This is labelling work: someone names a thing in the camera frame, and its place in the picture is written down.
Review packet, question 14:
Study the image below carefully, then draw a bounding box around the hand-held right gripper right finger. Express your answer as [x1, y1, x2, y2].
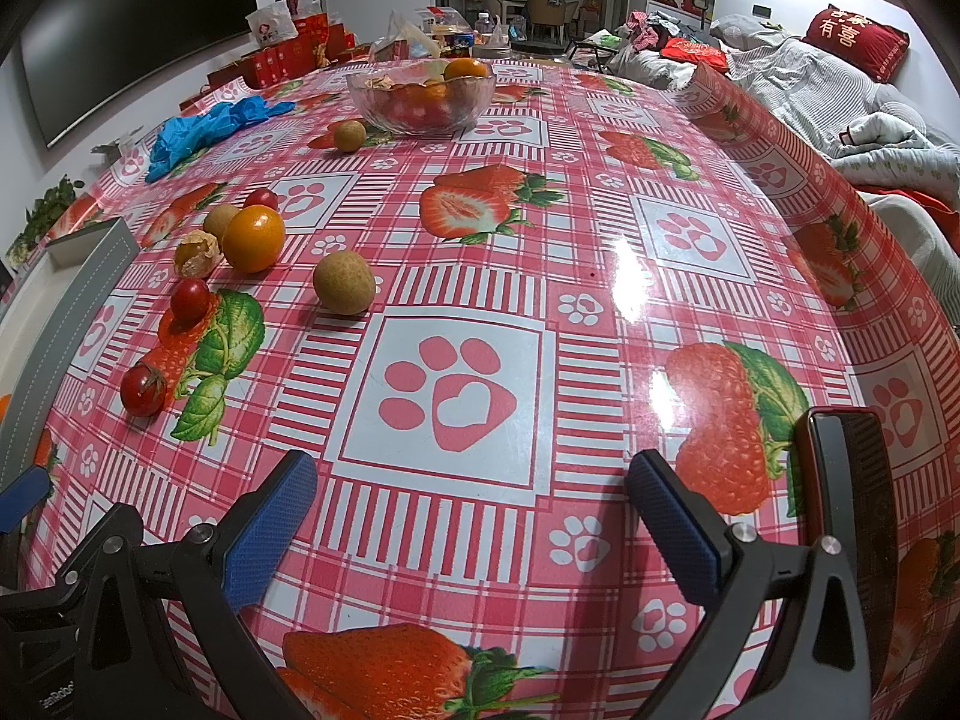
[626, 450, 878, 720]

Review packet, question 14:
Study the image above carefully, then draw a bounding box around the black curved television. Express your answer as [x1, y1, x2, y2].
[19, 0, 256, 149]

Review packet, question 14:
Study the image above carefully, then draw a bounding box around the white bag with red print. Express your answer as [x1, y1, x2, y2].
[246, 0, 299, 46]

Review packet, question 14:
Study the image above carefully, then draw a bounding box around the pile of clothes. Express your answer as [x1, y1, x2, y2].
[622, 11, 698, 50]

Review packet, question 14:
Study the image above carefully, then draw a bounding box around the stack of red gift boxes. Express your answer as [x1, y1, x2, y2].
[206, 11, 372, 91]

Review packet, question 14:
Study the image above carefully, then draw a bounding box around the grey sofa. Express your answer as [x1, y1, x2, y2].
[615, 11, 960, 301]

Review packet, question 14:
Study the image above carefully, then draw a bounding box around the white shallow tray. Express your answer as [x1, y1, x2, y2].
[0, 216, 143, 485]

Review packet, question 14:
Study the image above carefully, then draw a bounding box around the heap of cherry tomatoes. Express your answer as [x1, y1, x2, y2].
[371, 86, 473, 132]

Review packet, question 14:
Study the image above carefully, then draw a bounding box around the green potted plant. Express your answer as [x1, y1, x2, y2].
[4, 176, 87, 256]

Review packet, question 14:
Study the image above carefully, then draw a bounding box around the red cushion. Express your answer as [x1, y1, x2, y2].
[660, 37, 730, 74]

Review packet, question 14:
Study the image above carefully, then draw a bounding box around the red embroidered pillow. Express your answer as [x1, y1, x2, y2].
[802, 6, 910, 83]

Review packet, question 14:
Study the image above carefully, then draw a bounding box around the pile of blue rubber gloves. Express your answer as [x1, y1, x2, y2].
[144, 97, 297, 182]

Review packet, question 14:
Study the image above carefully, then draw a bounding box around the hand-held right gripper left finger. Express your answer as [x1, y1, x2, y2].
[75, 450, 320, 720]

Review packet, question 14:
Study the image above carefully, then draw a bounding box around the cherry tomato with green stem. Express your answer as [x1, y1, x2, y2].
[120, 364, 167, 418]

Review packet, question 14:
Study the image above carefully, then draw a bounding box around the dining chair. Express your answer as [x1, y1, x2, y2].
[526, 0, 582, 42]

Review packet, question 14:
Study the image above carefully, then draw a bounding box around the clear glass bowl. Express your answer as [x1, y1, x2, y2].
[346, 60, 497, 137]

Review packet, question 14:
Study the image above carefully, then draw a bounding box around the strawberry printed pink tablecloth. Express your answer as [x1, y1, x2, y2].
[0, 60, 960, 720]

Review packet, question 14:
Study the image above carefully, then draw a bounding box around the white open cardboard box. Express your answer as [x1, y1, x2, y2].
[90, 131, 147, 162]

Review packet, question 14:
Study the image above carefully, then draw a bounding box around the white quilt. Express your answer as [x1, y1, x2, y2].
[829, 109, 960, 188]

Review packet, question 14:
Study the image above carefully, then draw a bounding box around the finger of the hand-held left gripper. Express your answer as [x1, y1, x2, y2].
[0, 465, 53, 537]

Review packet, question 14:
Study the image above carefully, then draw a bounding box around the clear plastic bag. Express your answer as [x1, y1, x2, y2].
[371, 9, 443, 61]

